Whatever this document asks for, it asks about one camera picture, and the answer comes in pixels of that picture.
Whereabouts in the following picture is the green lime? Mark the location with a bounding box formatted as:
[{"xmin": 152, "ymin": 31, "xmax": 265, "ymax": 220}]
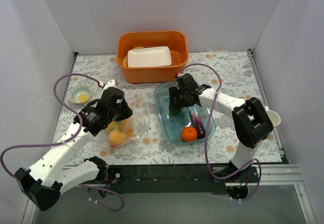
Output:
[{"xmin": 170, "ymin": 108, "xmax": 182, "ymax": 116}]

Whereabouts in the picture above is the orange ginger root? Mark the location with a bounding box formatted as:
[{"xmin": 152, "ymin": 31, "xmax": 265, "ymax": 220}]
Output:
[{"xmin": 119, "ymin": 118, "xmax": 135, "ymax": 138}]

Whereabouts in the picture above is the clear zip top bag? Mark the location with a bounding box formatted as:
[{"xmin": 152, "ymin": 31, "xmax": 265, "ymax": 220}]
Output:
[{"xmin": 105, "ymin": 96, "xmax": 151, "ymax": 150}]

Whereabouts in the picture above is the yellow peach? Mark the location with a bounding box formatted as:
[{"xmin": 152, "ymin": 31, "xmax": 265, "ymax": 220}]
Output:
[{"xmin": 108, "ymin": 130, "xmax": 126, "ymax": 148}]

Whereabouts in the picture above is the purple eggplant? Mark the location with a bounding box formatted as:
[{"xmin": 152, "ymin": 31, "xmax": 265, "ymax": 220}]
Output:
[{"xmin": 190, "ymin": 111, "xmax": 206, "ymax": 139}]

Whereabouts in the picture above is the orange tangerine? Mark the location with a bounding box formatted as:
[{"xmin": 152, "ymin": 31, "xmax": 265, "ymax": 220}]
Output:
[{"xmin": 181, "ymin": 126, "xmax": 198, "ymax": 142}]

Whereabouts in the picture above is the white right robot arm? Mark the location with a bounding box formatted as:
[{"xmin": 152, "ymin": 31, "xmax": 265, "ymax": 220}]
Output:
[{"xmin": 169, "ymin": 73, "xmax": 281, "ymax": 182}]

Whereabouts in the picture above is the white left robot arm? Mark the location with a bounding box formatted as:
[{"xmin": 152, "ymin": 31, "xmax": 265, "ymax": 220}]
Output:
[{"xmin": 14, "ymin": 87, "xmax": 133, "ymax": 211}]

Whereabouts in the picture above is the clear blue plastic tray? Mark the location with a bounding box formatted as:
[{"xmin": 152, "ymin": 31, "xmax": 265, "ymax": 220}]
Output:
[{"xmin": 154, "ymin": 81, "xmax": 210, "ymax": 146}]

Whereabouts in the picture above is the small patterned bowl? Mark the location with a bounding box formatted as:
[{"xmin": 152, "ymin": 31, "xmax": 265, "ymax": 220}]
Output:
[{"xmin": 69, "ymin": 85, "xmax": 92, "ymax": 104}]

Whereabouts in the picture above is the white rectangular dish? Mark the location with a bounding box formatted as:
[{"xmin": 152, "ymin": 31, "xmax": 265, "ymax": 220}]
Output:
[{"xmin": 127, "ymin": 46, "xmax": 172, "ymax": 68}]

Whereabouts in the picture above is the yellow plate in basket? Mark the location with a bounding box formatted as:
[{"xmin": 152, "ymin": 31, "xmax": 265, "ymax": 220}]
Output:
[{"xmin": 122, "ymin": 47, "xmax": 143, "ymax": 67}]

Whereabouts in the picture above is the orange plastic basket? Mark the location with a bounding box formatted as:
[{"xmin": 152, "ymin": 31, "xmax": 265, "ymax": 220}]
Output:
[{"xmin": 116, "ymin": 30, "xmax": 189, "ymax": 84}]

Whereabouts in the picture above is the white plastic cup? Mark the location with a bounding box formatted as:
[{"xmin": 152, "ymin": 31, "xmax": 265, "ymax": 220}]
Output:
[{"xmin": 264, "ymin": 106, "xmax": 281, "ymax": 127}]

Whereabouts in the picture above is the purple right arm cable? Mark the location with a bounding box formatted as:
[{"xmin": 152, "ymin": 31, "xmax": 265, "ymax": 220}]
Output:
[{"xmin": 174, "ymin": 63, "xmax": 261, "ymax": 201}]

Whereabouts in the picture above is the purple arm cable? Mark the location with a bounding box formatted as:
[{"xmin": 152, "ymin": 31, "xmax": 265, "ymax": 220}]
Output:
[
  {"xmin": 174, "ymin": 63, "xmax": 261, "ymax": 201},
  {"xmin": 0, "ymin": 73, "xmax": 125, "ymax": 212}
]

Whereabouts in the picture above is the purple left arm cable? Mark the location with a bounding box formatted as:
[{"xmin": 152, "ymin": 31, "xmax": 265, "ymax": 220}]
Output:
[{"xmin": 0, "ymin": 73, "xmax": 125, "ymax": 212}]

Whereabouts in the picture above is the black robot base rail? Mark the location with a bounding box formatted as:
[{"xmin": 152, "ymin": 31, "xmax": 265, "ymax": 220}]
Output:
[{"xmin": 86, "ymin": 163, "xmax": 264, "ymax": 197}]

